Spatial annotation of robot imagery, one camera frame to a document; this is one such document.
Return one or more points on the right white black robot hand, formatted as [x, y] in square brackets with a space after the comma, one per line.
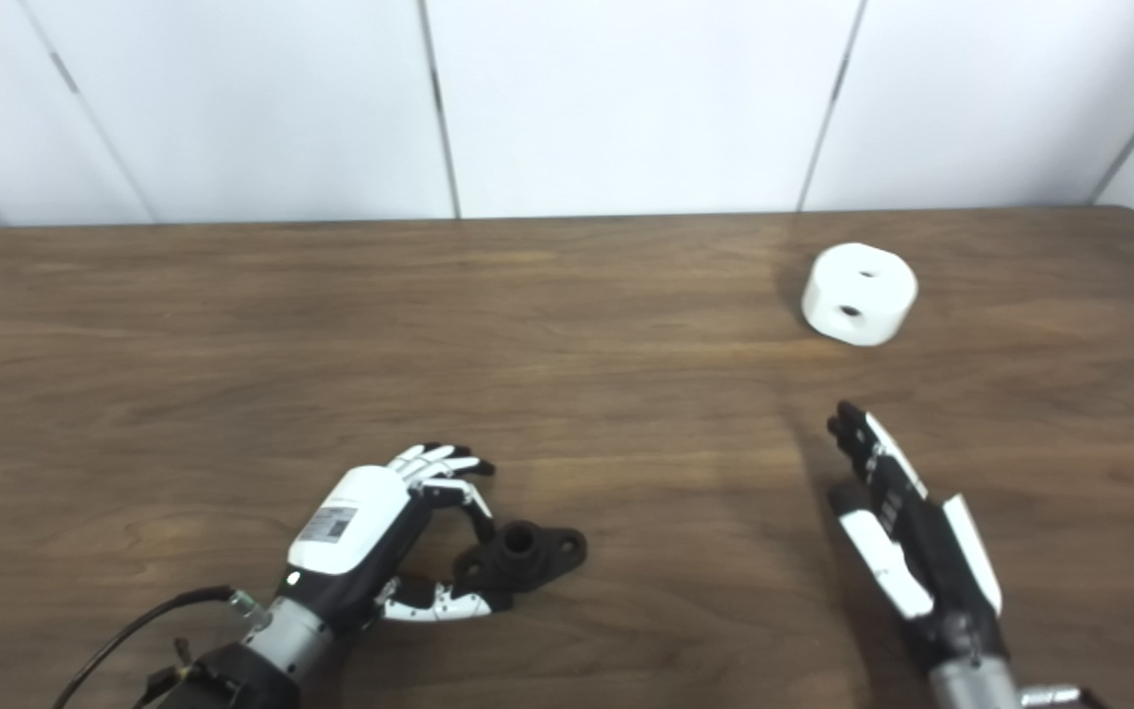
[931, 551]

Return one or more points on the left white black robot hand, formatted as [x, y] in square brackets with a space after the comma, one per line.
[350, 522]

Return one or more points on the round white plastic piece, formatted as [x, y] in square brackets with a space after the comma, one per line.
[857, 290]

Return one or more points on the black flanged holder part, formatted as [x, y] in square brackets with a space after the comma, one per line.
[528, 556]

